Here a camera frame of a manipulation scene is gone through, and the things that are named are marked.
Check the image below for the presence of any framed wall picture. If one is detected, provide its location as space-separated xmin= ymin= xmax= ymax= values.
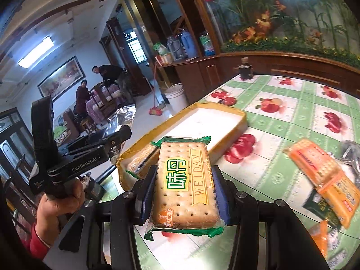
xmin=37 ymin=56 xmax=86 ymax=99

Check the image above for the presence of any green cracker packet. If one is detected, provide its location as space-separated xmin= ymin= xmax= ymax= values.
xmin=144 ymin=135 xmax=225 ymax=241

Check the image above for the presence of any ceiling light panel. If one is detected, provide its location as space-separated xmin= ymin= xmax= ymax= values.
xmin=17 ymin=36 xmax=54 ymax=68

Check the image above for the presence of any red white box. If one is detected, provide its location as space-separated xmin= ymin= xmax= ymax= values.
xmin=155 ymin=53 xmax=175 ymax=65

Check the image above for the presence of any orange biscuit bag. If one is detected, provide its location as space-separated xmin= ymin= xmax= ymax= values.
xmin=318 ymin=171 xmax=360 ymax=228

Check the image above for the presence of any orange cracker packet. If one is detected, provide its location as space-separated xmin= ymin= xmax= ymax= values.
xmin=284 ymin=138 xmax=345 ymax=189

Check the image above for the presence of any clear-wrapped cracker packet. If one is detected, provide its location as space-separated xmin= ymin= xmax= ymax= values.
xmin=126 ymin=143 xmax=161 ymax=179

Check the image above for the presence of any dark green packet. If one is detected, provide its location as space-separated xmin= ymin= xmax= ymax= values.
xmin=302 ymin=188 xmax=342 ymax=228

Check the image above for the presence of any fruit-print tablecloth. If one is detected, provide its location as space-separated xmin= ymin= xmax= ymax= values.
xmin=98 ymin=74 xmax=360 ymax=270

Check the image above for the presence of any grey thermos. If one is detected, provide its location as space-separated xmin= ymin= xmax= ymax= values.
xmin=166 ymin=36 xmax=183 ymax=61

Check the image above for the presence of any person's left hand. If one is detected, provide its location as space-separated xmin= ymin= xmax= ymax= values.
xmin=36 ymin=181 xmax=86 ymax=244

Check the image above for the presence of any yellow cardboard box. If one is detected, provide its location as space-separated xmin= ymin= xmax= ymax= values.
xmin=117 ymin=102 xmax=248 ymax=192

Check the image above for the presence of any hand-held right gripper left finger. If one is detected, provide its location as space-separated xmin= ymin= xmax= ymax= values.
xmin=58 ymin=164 xmax=158 ymax=270

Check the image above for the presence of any red broom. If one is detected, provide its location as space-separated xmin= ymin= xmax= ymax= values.
xmin=148 ymin=62 xmax=166 ymax=116

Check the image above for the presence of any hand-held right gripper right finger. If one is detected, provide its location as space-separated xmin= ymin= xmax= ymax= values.
xmin=211 ymin=164 xmax=331 ymax=270

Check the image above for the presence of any grey patterned foil bag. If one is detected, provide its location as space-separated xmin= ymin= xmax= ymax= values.
xmin=339 ymin=140 xmax=360 ymax=175

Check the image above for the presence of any tall wooden display cabinet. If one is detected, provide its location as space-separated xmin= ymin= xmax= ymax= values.
xmin=115 ymin=0 xmax=180 ymax=96

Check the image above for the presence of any small black jar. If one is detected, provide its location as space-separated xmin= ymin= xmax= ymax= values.
xmin=235 ymin=58 xmax=255 ymax=81

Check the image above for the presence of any green white bag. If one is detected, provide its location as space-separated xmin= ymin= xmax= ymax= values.
xmin=153 ymin=42 xmax=169 ymax=57

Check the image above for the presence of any blue thermos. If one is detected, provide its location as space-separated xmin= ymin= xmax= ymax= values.
xmin=180 ymin=29 xmax=199 ymax=58

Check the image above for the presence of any clear plastic bottle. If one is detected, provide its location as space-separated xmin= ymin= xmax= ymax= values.
xmin=200 ymin=32 xmax=216 ymax=57

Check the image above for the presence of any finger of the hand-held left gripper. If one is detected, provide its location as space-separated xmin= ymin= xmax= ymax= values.
xmin=94 ymin=125 xmax=133 ymax=151
xmin=58 ymin=128 xmax=109 ymax=155

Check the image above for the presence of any silver foil bag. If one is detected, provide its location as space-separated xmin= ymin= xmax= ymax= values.
xmin=105 ymin=104 xmax=137 ymax=138

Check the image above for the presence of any white plastic bucket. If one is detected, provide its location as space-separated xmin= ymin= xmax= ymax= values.
xmin=164 ymin=83 xmax=188 ymax=107

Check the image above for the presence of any window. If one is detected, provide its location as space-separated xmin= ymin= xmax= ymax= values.
xmin=127 ymin=31 xmax=147 ymax=64

